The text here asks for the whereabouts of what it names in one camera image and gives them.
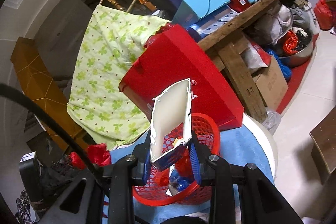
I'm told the red plastic bag trash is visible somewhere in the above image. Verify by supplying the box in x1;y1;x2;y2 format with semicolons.
154;150;194;186

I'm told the torn white blue carton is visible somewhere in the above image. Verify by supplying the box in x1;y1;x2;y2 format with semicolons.
150;78;192;172

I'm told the blue shiny plastic bag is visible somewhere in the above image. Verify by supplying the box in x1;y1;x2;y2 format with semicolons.
167;169;193;196

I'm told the red plastic mesh basket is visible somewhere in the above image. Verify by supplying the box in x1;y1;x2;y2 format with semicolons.
133;113;220;206

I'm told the light blue cloth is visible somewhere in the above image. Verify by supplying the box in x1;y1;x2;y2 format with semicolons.
101;125;275;224

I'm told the black clothing pile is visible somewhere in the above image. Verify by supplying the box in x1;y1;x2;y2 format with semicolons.
15;152;86;223

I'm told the red paper gift bag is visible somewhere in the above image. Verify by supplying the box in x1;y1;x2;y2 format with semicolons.
119;25;244;131

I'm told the brown cardboard box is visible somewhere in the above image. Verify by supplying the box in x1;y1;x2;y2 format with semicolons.
253;56;288;110

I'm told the wooden bench plank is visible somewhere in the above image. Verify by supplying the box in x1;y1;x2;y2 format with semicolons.
198;0;279;123

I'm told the green clover pattern quilt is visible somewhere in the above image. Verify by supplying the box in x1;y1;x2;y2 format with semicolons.
67;5;168;150

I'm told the brown wooden cabinet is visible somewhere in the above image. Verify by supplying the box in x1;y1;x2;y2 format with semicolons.
11;38;89;149

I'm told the light blue cardboard box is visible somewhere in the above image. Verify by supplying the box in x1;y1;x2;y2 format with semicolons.
171;0;230;28

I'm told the black cable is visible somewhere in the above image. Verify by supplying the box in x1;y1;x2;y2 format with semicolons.
0;82;106;185

